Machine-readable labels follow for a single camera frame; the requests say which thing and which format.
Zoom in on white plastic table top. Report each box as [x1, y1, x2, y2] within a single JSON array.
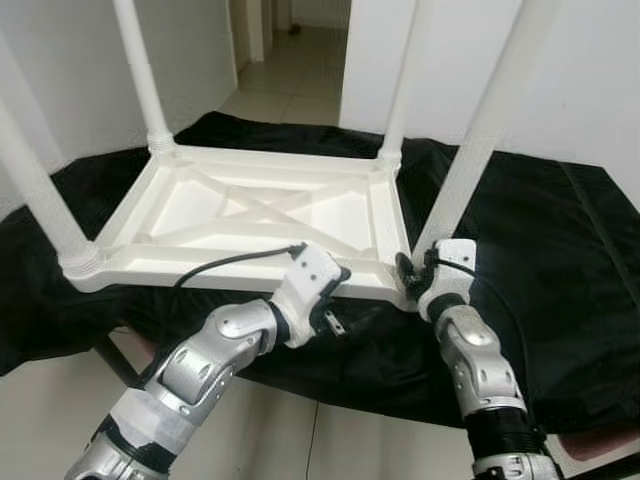
[[65, 145, 419, 309]]

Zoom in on black table cloth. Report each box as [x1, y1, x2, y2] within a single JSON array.
[[0, 110, 640, 431]]

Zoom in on white plastic table leg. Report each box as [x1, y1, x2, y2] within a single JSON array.
[[410, 0, 556, 256], [112, 0, 179, 156], [378, 0, 431, 171], [0, 30, 106, 281]]

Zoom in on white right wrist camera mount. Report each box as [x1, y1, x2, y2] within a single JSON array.
[[415, 238, 478, 321]]

